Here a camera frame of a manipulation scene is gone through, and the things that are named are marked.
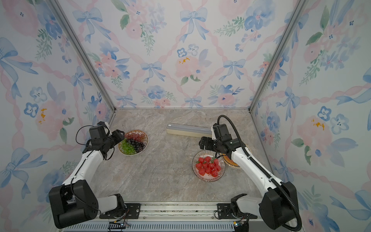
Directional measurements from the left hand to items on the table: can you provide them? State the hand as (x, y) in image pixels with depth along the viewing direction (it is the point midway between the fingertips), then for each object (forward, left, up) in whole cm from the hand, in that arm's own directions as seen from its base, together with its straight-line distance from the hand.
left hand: (122, 132), depth 87 cm
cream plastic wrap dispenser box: (+13, -41, -14) cm, 45 cm away
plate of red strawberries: (-17, -51, -12) cm, 55 cm away
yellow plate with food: (-12, -66, -13) cm, 68 cm away
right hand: (-7, -51, 0) cm, 51 cm away
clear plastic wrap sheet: (-12, -65, -13) cm, 67 cm away
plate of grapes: (0, -5, -11) cm, 12 cm away
